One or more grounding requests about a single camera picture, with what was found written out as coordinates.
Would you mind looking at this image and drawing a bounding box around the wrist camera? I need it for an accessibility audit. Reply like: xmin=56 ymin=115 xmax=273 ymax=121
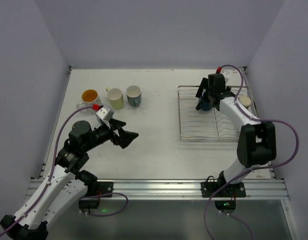
xmin=95 ymin=105 xmax=115 ymax=125
xmin=220 ymin=69 xmax=231 ymax=85

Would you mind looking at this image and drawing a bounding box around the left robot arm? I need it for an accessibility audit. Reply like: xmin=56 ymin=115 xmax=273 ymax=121
xmin=0 ymin=119 xmax=139 ymax=240

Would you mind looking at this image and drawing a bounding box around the metal wire dish rack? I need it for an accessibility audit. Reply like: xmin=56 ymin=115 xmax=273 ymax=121
xmin=177 ymin=85 xmax=256 ymax=143

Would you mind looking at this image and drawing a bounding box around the white floral orange-inside mug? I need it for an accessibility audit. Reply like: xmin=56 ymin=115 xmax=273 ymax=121
xmin=76 ymin=89 xmax=102 ymax=109

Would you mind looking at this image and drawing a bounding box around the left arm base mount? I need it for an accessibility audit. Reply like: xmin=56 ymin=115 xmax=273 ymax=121
xmin=92 ymin=181 xmax=114 ymax=198

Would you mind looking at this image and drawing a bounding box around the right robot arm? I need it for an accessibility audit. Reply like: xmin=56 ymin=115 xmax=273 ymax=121
xmin=196 ymin=73 xmax=276 ymax=187

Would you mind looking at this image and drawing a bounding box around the dark blue mug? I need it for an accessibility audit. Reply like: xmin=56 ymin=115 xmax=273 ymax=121
xmin=195 ymin=91 xmax=213 ymax=111

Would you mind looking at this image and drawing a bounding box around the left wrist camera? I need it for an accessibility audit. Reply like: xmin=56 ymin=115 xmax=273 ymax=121
xmin=95 ymin=105 xmax=115 ymax=125

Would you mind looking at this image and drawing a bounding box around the pale yellow-green mug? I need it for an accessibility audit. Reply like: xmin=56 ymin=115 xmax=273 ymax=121
xmin=106 ymin=87 xmax=124 ymax=110

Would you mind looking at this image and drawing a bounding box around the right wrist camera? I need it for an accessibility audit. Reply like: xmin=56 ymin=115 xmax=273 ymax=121
xmin=220 ymin=69 xmax=231 ymax=85

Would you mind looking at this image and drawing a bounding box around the grey-teal mug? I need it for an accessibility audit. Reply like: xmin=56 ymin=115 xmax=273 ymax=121
xmin=126 ymin=85 xmax=142 ymax=107

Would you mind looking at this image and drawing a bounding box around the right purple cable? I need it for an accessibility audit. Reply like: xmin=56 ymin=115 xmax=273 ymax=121
xmin=203 ymin=64 xmax=300 ymax=240

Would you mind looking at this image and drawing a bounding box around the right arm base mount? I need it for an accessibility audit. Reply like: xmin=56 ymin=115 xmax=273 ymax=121
xmin=200 ymin=175 xmax=246 ymax=198

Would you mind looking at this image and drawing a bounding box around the cream cup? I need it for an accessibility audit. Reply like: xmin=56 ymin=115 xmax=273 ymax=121
xmin=238 ymin=95 xmax=252 ymax=109

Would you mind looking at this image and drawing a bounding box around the aluminium front rail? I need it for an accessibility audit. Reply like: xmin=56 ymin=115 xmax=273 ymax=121
xmin=98 ymin=179 xmax=289 ymax=201

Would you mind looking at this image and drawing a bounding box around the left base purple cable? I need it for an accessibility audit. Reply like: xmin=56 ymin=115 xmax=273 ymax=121
xmin=78 ymin=191 xmax=129 ymax=217

